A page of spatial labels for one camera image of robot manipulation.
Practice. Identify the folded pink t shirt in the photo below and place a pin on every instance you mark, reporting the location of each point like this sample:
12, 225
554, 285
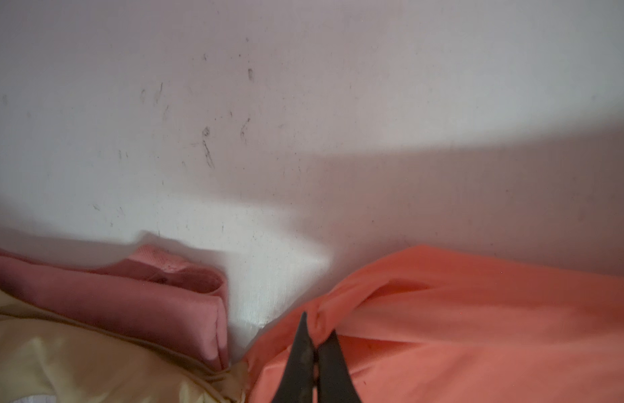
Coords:
150, 295

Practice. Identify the coral orange t shirt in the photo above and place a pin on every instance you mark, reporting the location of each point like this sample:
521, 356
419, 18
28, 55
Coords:
429, 325

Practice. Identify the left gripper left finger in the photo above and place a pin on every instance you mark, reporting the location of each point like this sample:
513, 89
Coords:
298, 381

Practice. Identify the folded beige t shirt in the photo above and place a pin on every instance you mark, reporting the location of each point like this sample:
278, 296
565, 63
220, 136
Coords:
45, 354

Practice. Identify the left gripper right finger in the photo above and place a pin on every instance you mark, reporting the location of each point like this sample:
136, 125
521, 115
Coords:
334, 384

